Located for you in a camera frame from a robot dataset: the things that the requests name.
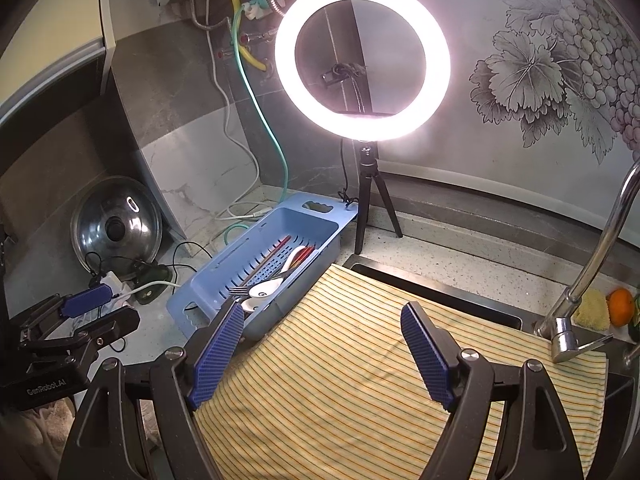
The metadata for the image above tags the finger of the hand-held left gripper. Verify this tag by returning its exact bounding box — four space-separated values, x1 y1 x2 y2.
20 306 141 376
17 284 113 346

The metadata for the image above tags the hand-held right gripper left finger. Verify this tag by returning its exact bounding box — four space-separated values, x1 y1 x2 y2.
62 300 246 480

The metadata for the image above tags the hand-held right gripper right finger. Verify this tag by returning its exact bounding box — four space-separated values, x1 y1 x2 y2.
401 301 586 480

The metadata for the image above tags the blue plastic drain basket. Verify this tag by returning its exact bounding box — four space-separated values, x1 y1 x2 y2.
165 191 358 341

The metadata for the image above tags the metal fork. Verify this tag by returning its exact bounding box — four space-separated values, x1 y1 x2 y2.
229 280 281 297

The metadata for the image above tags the white ceramic spoon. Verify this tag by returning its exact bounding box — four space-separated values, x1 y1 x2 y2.
248 260 301 300

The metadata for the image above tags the person's left forearm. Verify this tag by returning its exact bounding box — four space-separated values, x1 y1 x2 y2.
0 397 76 480

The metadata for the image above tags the white power strip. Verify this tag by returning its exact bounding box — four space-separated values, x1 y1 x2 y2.
92 271 133 306

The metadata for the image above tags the dark green small device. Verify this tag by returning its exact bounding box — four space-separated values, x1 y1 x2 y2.
135 260 173 306

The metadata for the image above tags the steel pot lid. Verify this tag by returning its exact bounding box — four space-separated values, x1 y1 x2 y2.
70 176 163 278

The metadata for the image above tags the yellow striped cloth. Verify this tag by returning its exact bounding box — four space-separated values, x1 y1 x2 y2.
192 262 608 480

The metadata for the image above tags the chrome faucet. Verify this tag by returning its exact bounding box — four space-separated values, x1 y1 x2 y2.
532 157 640 365

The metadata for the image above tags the yellow sponge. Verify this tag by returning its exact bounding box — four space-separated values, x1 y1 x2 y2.
571 287 612 331

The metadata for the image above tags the orange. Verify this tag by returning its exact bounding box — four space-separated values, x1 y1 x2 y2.
606 287 635 327

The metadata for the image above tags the grape print roller blind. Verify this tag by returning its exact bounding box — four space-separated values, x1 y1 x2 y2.
340 0 640 221

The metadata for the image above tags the black phone holder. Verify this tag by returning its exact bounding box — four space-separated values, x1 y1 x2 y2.
320 61 368 116

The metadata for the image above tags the black cable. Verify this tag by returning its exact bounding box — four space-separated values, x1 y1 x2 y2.
82 240 216 301

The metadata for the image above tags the green hose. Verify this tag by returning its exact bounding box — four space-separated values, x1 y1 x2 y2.
222 2 291 248

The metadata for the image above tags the white cable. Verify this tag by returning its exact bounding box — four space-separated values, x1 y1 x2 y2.
200 0 266 221

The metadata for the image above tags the beige wall cabinet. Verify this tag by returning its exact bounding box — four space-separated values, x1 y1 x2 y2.
0 0 116 126

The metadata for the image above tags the white ring light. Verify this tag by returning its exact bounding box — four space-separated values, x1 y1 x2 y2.
274 0 452 142

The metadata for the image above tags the yellow hose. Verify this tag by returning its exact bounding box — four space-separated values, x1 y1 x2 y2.
226 0 268 73

